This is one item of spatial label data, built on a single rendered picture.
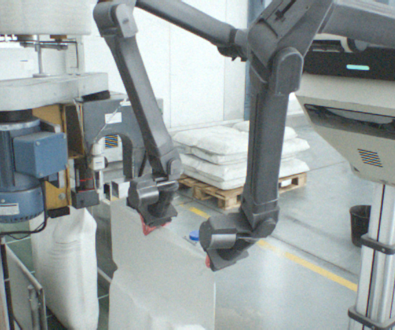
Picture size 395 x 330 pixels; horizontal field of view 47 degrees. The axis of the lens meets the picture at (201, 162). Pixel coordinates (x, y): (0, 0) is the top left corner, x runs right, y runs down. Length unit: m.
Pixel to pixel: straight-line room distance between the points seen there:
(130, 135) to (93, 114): 0.15
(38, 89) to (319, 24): 0.70
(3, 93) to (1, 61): 3.05
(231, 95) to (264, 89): 6.50
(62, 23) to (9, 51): 3.01
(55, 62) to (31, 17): 4.50
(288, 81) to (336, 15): 0.11
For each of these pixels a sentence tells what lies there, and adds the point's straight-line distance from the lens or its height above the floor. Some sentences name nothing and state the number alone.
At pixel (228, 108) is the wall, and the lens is 7.18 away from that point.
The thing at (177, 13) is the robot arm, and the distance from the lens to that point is 1.14.
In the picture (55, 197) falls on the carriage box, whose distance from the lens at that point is 1.44.
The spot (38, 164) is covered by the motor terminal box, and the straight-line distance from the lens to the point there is 1.09.
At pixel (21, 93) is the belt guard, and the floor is 1.40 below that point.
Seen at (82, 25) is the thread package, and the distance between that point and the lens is 1.19.
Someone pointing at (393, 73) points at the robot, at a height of 1.45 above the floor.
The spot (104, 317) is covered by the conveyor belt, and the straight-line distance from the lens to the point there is 2.08.
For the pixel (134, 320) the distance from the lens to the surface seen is 1.36.
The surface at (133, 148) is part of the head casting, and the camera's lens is 1.51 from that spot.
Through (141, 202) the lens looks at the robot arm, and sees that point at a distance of 1.14.
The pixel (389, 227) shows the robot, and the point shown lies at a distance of 1.44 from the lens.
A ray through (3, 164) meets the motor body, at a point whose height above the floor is 1.24.
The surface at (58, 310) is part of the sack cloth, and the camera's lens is 1.97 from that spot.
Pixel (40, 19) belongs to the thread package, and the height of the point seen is 1.56.
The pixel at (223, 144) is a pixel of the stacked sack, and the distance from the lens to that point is 4.08.
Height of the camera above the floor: 1.53
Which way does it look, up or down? 15 degrees down
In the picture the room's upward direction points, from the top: 1 degrees clockwise
